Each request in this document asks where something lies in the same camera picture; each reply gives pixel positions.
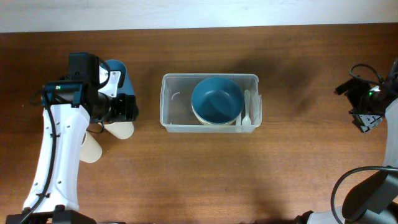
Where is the right camera black cable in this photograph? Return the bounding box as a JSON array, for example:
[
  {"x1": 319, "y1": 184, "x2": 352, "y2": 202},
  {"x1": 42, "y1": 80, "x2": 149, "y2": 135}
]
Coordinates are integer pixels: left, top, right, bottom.
[{"x1": 330, "y1": 63, "x2": 398, "y2": 224}]

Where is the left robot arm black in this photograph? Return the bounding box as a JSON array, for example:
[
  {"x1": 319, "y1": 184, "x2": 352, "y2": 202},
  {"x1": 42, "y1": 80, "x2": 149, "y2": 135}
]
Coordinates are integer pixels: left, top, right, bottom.
[{"x1": 6, "y1": 52, "x2": 139, "y2": 224}]

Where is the clear plastic container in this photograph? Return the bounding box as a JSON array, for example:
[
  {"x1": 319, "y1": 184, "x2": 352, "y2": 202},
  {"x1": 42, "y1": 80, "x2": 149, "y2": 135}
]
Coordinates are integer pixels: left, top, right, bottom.
[{"x1": 160, "y1": 73, "x2": 262, "y2": 133}]

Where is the white plastic spoon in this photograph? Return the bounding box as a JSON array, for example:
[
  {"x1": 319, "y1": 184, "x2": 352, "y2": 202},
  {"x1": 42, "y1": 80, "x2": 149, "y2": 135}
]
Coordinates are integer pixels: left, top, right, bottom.
[{"x1": 242, "y1": 90, "x2": 251, "y2": 127}]

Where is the cream cup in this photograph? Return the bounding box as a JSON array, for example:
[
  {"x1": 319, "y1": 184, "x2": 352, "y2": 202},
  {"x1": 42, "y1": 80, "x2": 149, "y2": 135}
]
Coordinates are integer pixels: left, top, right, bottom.
[
  {"x1": 80, "y1": 131, "x2": 103, "y2": 163},
  {"x1": 104, "y1": 121, "x2": 134, "y2": 140}
]

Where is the left camera black cable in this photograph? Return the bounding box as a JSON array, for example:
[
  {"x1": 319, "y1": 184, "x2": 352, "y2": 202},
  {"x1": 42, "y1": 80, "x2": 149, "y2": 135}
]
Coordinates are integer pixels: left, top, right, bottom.
[{"x1": 18, "y1": 55, "x2": 111, "y2": 224}]

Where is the blue cup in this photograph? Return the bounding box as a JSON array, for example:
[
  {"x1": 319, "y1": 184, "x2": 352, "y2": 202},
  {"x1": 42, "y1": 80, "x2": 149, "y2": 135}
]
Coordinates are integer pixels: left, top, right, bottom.
[{"x1": 105, "y1": 59, "x2": 135, "y2": 96}]

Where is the white plastic fork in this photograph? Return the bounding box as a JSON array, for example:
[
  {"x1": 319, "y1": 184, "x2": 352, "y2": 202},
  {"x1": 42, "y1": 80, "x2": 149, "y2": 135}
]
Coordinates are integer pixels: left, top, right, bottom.
[{"x1": 235, "y1": 114, "x2": 242, "y2": 133}]

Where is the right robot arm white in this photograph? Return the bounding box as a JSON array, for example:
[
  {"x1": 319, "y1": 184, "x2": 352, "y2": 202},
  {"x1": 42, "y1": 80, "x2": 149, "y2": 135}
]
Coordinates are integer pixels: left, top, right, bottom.
[{"x1": 293, "y1": 63, "x2": 397, "y2": 224}]

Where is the camera black cable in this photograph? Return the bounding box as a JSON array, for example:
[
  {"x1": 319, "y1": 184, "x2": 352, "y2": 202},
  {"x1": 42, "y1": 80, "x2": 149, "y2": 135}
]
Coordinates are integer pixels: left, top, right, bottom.
[
  {"x1": 330, "y1": 63, "x2": 398, "y2": 224},
  {"x1": 18, "y1": 55, "x2": 111, "y2": 224}
]

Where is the blue bowl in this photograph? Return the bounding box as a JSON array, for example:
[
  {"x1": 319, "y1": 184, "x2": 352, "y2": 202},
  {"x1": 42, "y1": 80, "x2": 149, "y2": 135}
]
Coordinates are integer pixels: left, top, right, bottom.
[{"x1": 191, "y1": 77, "x2": 244, "y2": 123}]

